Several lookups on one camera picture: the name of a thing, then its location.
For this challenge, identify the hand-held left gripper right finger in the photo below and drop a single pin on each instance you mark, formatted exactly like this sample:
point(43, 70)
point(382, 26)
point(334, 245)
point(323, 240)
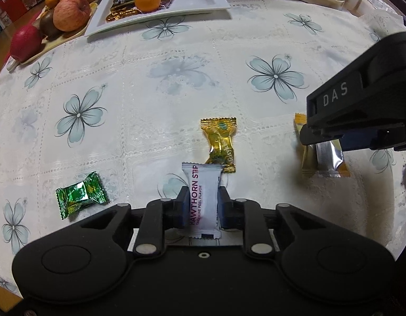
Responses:
point(223, 210)

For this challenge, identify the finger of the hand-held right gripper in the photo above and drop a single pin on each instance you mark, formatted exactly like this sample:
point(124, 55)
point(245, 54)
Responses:
point(364, 137)

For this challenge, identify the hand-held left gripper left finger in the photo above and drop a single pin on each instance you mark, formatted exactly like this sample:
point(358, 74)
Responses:
point(183, 209)

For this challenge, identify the white strip snack packet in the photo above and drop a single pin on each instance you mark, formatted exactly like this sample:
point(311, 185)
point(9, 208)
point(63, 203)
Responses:
point(203, 200)

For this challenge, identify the silver snack packet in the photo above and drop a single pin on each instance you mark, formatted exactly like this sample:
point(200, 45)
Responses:
point(328, 158)

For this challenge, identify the yellow orange-edged snack packet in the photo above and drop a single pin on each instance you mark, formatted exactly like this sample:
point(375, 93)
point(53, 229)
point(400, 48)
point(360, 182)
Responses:
point(309, 162)

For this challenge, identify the golden green-print candy packet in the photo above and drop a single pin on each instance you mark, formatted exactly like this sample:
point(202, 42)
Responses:
point(220, 144)

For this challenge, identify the green candy packet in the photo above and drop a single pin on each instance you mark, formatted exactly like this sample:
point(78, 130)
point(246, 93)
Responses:
point(81, 197)

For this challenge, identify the white rectangular plate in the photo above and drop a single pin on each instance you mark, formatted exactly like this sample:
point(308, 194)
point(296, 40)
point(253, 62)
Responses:
point(196, 2)

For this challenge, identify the gold foil candies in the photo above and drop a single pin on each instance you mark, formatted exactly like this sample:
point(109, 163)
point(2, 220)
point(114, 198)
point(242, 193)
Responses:
point(122, 13)

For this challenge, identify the wooden fruit tray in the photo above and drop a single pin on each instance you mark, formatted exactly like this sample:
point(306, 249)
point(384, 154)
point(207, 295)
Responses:
point(56, 41)

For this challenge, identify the round orange tangerine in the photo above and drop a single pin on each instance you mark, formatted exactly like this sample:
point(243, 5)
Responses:
point(147, 1)

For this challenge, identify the dark red apple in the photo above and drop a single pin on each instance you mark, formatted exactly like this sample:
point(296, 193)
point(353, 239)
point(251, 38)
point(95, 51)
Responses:
point(25, 44)

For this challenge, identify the brown kiwi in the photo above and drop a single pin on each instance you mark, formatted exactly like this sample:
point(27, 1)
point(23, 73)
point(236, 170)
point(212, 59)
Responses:
point(48, 23)

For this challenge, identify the red storage boxes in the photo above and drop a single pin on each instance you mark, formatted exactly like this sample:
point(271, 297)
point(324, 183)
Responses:
point(12, 5)

